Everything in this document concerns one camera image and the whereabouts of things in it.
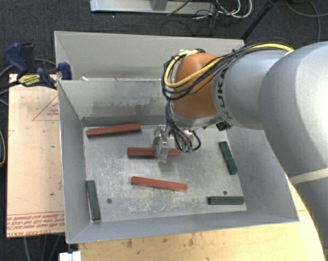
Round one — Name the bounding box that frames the brown cardboard board, red print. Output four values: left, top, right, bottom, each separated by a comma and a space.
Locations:
6, 73, 66, 239

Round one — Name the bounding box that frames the grey metal bin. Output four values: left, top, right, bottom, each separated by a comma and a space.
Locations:
54, 30, 300, 245

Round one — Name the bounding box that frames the red-brown flat block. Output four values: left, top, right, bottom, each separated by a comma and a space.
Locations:
127, 146, 182, 159
86, 123, 142, 139
130, 176, 188, 193

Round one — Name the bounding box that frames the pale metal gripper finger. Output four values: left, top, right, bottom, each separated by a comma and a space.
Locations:
154, 142, 171, 164
153, 125, 167, 148

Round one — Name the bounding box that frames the dark green flat block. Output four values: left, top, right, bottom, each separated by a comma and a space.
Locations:
85, 179, 102, 223
218, 141, 239, 176
206, 196, 245, 206

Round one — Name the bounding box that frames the black cylinder on white bracket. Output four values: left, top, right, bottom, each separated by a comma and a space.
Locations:
216, 120, 232, 132

